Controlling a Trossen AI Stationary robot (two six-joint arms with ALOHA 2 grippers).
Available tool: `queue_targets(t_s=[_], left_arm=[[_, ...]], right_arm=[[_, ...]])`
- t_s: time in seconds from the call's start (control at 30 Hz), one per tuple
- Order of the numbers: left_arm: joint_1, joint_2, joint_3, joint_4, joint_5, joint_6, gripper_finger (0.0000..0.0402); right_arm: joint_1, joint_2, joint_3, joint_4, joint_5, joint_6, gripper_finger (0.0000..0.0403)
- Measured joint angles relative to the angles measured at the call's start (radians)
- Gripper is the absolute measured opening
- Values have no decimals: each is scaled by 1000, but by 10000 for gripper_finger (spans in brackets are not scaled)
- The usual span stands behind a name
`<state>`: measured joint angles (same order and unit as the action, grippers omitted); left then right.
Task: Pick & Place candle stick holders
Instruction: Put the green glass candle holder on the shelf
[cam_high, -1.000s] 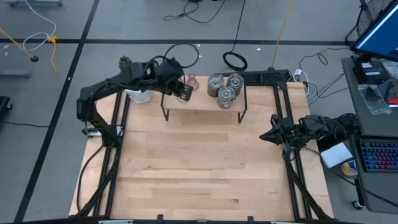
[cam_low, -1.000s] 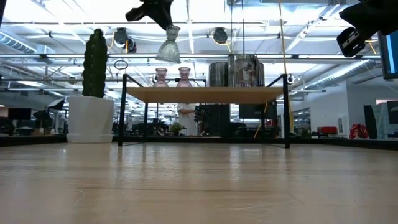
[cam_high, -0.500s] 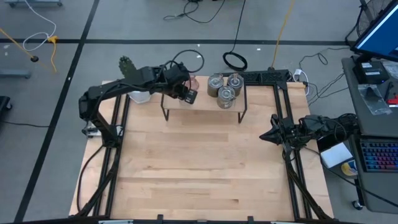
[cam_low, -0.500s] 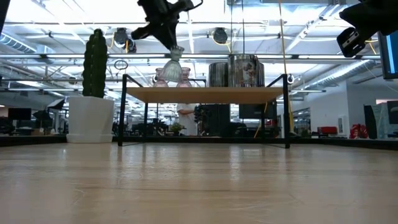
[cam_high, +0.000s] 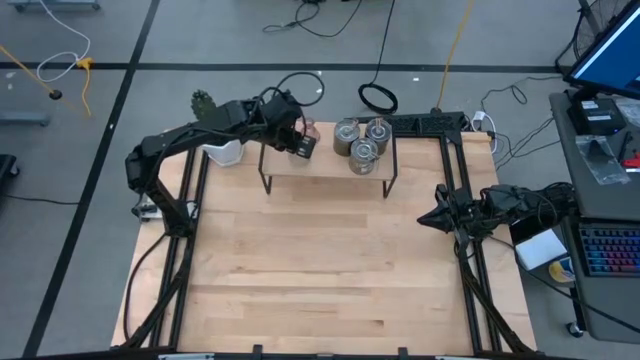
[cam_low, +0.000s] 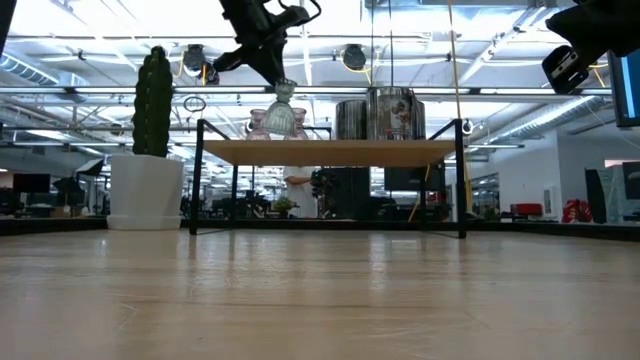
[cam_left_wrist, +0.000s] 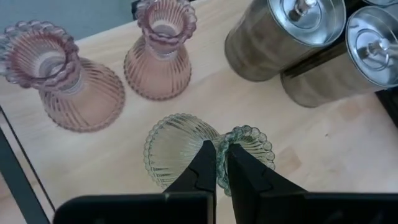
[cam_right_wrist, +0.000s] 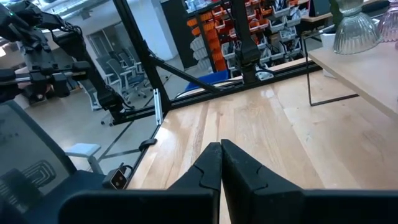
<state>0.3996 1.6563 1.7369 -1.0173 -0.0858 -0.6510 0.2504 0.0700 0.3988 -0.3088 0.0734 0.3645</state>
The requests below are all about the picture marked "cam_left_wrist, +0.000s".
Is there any wooden shelf riser black frame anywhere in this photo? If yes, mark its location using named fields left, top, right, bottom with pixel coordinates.
left=0, top=0, right=398, bottom=224

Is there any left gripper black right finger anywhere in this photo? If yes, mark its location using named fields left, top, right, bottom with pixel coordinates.
left=226, top=142, right=308, bottom=224

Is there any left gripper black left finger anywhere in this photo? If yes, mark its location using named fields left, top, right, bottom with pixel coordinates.
left=163, top=139, right=218, bottom=196

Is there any pink ribbed glass candle holder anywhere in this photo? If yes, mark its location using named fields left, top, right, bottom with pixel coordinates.
left=0, top=19, right=126, bottom=133
left=123, top=0, right=198, bottom=101

